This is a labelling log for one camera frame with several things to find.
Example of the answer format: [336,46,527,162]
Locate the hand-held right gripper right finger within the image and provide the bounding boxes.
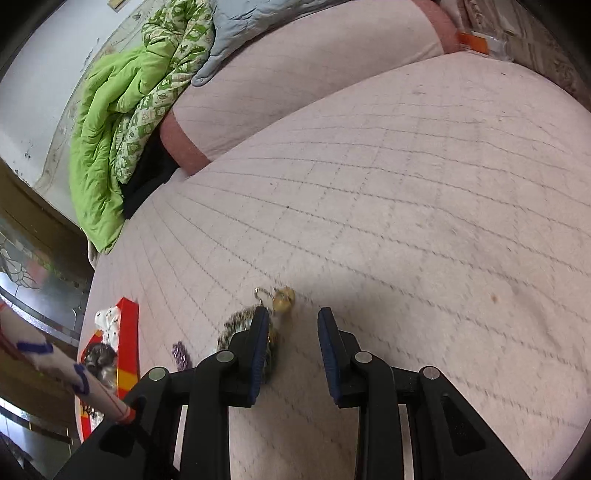
[318,307,532,480]

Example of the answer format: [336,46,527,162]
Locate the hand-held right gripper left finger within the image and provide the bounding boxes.
[53,307,278,480]

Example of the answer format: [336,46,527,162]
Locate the gold pendant earring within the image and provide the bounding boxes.
[254,286,296,317]

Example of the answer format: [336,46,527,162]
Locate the red jewelry box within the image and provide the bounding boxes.
[76,298,140,437]

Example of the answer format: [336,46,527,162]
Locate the white spotted hair bow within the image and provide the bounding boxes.
[93,307,123,344]

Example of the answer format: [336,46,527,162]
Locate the pink quilted bed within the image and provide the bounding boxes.
[74,51,591,480]

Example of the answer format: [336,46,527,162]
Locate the white paper tube blue marks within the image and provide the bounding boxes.
[0,307,137,423]

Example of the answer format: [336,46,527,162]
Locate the black cloth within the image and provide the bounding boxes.
[117,134,178,220]

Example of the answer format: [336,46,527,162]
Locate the brown glass door cabinet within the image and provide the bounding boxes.
[0,157,95,462]

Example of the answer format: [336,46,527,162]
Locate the green quilt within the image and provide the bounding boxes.
[69,0,218,254]

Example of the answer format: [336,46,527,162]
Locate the pink long pillow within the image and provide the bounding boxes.
[159,0,460,176]

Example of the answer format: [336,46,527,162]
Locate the grey blue blanket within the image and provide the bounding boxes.
[191,0,352,88]

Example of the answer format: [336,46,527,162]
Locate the orange small box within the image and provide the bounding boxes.
[457,31,502,56]

